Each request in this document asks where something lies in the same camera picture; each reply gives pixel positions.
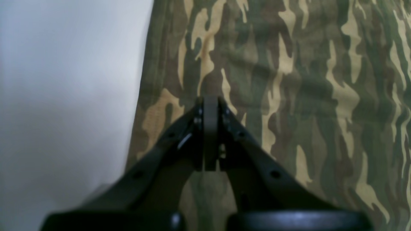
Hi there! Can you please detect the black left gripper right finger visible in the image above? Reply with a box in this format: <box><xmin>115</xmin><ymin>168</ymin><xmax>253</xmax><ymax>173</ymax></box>
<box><xmin>204</xmin><ymin>96</ymin><xmax>374</xmax><ymax>231</ymax></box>

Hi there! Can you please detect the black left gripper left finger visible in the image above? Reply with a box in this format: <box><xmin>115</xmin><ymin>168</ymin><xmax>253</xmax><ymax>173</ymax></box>
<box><xmin>41</xmin><ymin>98</ymin><xmax>204</xmax><ymax>231</ymax></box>

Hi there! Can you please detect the camouflage t-shirt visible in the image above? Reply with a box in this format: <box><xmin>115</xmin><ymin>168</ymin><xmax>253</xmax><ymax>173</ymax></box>
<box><xmin>126</xmin><ymin>0</ymin><xmax>411</xmax><ymax>231</ymax></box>

